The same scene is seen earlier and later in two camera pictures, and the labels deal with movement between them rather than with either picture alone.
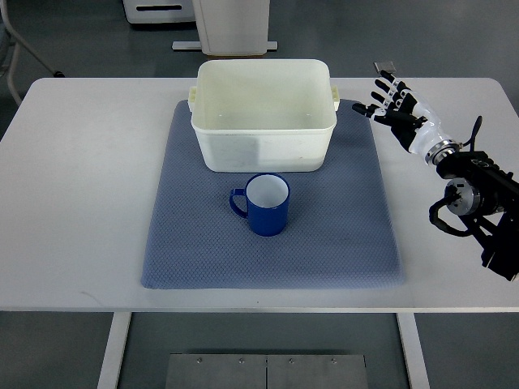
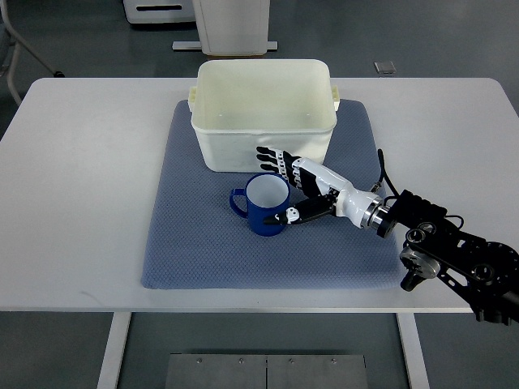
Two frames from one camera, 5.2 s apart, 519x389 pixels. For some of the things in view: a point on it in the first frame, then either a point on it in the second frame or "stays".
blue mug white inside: (268, 199) stays
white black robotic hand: (412, 119) -> (336, 194)
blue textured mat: (341, 232) stays
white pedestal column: (230, 27) stays
